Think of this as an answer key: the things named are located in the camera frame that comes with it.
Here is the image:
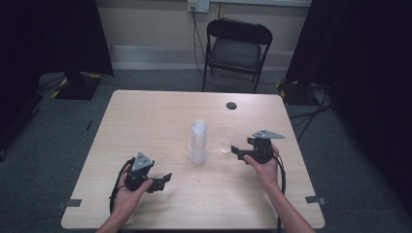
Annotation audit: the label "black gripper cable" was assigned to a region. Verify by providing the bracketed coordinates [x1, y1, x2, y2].
[272, 154, 288, 233]
[109, 156, 136, 216]

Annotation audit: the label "single clear disposable cup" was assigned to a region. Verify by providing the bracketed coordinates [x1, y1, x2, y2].
[217, 124, 238, 154]

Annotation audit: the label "stack of clear plastic cups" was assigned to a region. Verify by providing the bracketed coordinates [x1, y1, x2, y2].
[188, 118, 211, 166]

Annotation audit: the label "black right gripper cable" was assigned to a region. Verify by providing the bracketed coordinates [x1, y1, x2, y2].
[272, 154, 288, 233]

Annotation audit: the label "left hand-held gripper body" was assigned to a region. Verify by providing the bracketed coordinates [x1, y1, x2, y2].
[123, 151, 156, 192]

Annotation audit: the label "white wall cable trunking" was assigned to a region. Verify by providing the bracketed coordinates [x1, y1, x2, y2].
[208, 0, 313, 8]

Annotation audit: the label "person's left hand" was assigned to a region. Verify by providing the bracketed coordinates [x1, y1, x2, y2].
[112, 163, 155, 222]

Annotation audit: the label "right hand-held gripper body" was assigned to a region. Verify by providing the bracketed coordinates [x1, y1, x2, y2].
[246, 129, 287, 165]

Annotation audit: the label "dark curtain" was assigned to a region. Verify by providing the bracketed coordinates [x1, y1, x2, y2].
[0, 0, 115, 153]
[284, 0, 412, 216]

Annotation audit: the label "person's right hand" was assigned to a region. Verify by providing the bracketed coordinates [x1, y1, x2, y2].
[242, 143, 282, 192]

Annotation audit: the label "black floor cables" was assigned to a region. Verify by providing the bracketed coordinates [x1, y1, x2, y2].
[288, 83, 335, 144]

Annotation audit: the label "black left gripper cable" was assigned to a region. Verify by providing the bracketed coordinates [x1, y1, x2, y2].
[109, 156, 136, 216]

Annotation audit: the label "white wall socket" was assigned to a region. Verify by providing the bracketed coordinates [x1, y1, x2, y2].
[187, 0, 211, 15]

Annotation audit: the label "grey tape piece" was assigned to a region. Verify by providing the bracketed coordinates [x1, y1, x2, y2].
[304, 195, 327, 206]
[56, 198, 83, 210]

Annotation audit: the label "black stand base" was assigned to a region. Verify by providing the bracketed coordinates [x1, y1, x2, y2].
[277, 80, 321, 107]
[51, 71, 103, 101]

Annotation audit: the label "black folding chair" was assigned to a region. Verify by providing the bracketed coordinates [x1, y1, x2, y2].
[201, 17, 274, 94]

